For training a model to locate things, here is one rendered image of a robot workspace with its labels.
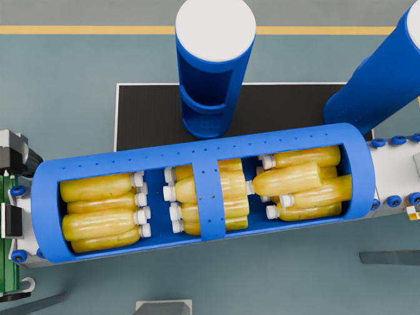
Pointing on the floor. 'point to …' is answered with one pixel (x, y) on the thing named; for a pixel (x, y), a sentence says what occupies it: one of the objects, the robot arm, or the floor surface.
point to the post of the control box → (35, 305)
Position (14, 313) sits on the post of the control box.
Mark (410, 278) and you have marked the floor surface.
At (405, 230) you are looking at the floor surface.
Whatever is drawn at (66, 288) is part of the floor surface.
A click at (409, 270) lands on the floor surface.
